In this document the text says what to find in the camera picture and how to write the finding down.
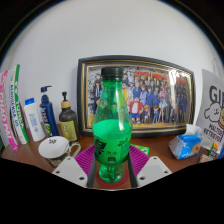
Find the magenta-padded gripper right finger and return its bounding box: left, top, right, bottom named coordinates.
left=128, top=144, right=173, bottom=189

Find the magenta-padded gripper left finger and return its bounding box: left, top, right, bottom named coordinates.
left=52, top=144, right=98, bottom=188

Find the green plastic drink bottle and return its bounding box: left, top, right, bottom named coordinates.
left=91, top=66, right=133, bottom=184

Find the small green packet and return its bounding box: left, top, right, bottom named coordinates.
left=130, top=143, right=151, bottom=155

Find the white camouflage mug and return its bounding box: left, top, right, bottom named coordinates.
left=37, top=135, right=82, bottom=168

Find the metal spoon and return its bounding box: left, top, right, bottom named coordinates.
left=65, top=135, right=74, bottom=148

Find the flat round red coaster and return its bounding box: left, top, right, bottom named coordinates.
left=96, top=166, right=130, bottom=190

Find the blue tissue pack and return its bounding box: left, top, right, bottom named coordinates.
left=168, top=123, right=204, bottom=160

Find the dark yellow-label pump bottle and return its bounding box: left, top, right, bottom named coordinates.
left=58, top=91, right=80, bottom=143

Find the blue pump bottle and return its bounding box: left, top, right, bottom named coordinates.
left=39, top=85, right=60, bottom=138

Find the small colourful box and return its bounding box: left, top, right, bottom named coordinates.
left=198, top=141, right=220, bottom=164

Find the white bottle with blue cap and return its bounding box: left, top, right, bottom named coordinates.
left=23, top=97, right=46, bottom=143

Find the framed cartoon group picture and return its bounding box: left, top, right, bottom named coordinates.
left=77, top=55, right=196, bottom=138

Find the long green and white box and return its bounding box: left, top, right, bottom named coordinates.
left=8, top=64, right=31, bottom=146

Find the long pink and white box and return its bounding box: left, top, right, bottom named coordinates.
left=0, top=69, right=20, bottom=152

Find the white paper gift bag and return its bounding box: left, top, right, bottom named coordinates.
left=194, top=68, right=224, bottom=145

